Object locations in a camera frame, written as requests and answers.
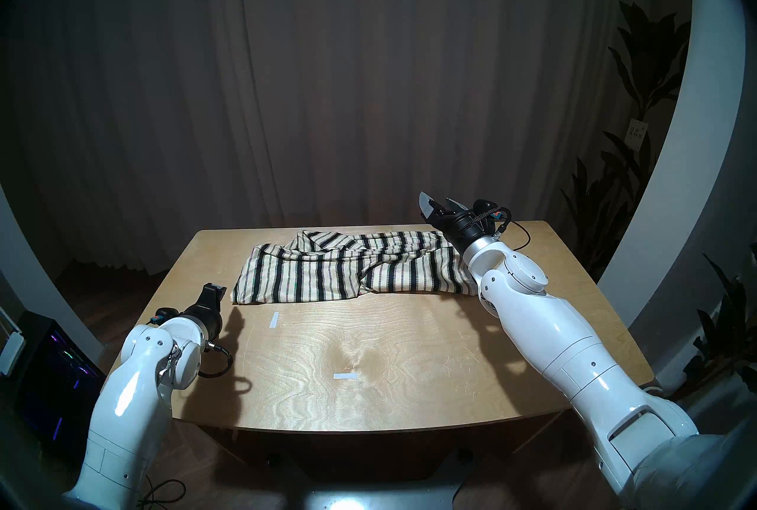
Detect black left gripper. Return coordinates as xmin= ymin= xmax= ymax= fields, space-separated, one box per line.
xmin=182 ymin=282 xmax=228 ymax=339

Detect white curved arch pillar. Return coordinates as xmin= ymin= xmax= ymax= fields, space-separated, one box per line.
xmin=597 ymin=0 xmax=747 ymax=332
xmin=0 ymin=184 xmax=104 ymax=362

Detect tall dark leafy plant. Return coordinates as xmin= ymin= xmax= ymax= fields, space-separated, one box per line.
xmin=559 ymin=0 xmax=693 ymax=279

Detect small dark potted plant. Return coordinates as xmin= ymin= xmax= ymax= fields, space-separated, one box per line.
xmin=656 ymin=243 xmax=757 ymax=409

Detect white plant label tag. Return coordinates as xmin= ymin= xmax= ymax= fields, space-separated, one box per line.
xmin=625 ymin=119 xmax=649 ymax=152

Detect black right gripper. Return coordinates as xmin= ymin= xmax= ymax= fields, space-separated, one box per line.
xmin=419 ymin=191 xmax=497 ymax=249

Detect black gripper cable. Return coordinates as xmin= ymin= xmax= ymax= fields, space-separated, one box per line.
xmin=497 ymin=207 xmax=531 ymax=251
xmin=198 ymin=340 xmax=234 ymax=378

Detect grey pleated curtain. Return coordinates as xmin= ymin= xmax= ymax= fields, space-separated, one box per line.
xmin=6 ymin=0 xmax=690 ymax=279

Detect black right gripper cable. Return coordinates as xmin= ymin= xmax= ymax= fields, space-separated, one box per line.
xmin=497 ymin=207 xmax=531 ymax=251

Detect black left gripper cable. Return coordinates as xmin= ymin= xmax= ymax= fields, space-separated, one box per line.
xmin=198 ymin=340 xmax=234 ymax=378

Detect black floor cables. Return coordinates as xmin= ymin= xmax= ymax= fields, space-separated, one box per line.
xmin=139 ymin=478 xmax=187 ymax=510

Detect grey metal base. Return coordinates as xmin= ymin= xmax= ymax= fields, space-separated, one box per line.
xmin=284 ymin=485 xmax=468 ymax=510

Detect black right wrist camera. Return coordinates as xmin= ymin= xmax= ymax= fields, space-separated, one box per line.
xmin=473 ymin=198 xmax=512 ymax=231

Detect cream black striped shirt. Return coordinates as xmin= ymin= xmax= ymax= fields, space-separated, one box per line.
xmin=231 ymin=229 xmax=478 ymax=305

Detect small white wall device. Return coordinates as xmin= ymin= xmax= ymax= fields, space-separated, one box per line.
xmin=0 ymin=331 xmax=27 ymax=376

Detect black computer tower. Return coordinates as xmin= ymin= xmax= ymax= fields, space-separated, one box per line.
xmin=12 ymin=311 xmax=108 ymax=456

